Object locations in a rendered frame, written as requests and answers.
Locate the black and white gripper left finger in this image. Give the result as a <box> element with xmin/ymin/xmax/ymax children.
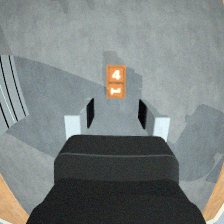
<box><xmin>64</xmin><ymin>98</ymin><xmax>94</xmax><ymax>140</ymax></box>

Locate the orange cube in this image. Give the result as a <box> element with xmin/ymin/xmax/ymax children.
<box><xmin>109</xmin><ymin>67</ymin><xmax>124</xmax><ymax>82</ymax></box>
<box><xmin>108</xmin><ymin>82</ymin><xmax>123</xmax><ymax>98</ymax></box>

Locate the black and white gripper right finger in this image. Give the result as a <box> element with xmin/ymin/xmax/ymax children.
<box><xmin>138</xmin><ymin>99</ymin><xmax>170</xmax><ymax>141</ymax></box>

